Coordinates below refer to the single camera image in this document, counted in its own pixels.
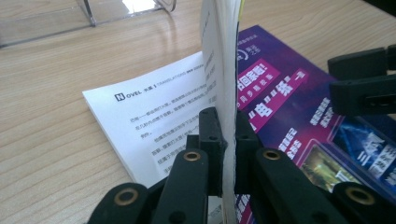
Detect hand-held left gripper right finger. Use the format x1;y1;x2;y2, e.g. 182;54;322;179
233;110;264;195

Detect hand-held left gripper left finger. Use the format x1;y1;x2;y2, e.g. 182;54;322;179
186;106;229;198

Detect purple cover magazine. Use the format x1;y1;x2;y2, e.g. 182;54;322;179
81;0;396;224

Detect clear acrylic organizer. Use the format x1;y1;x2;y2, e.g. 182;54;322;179
0;0;177;49

